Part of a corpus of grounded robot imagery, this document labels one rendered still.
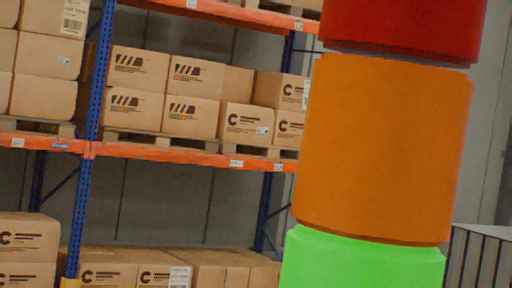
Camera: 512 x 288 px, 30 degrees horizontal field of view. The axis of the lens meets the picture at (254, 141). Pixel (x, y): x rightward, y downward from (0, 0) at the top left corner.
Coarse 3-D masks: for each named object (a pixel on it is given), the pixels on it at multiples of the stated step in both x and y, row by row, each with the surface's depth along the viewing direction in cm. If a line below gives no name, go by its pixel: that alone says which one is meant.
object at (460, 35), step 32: (352, 0) 28; (384, 0) 28; (416, 0) 27; (448, 0) 28; (480, 0) 28; (320, 32) 30; (352, 32) 28; (384, 32) 28; (416, 32) 27; (448, 32) 28; (480, 32) 29; (448, 64) 29
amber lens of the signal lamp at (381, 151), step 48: (336, 96) 28; (384, 96) 28; (432, 96) 28; (336, 144) 28; (384, 144) 28; (432, 144) 28; (336, 192) 28; (384, 192) 28; (432, 192) 28; (384, 240) 28; (432, 240) 28
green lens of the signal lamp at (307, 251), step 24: (288, 240) 30; (312, 240) 29; (336, 240) 29; (288, 264) 30; (312, 264) 29; (336, 264) 28; (360, 264) 28; (384, 264) 28; (408, 264) 28; (432, 264) 29
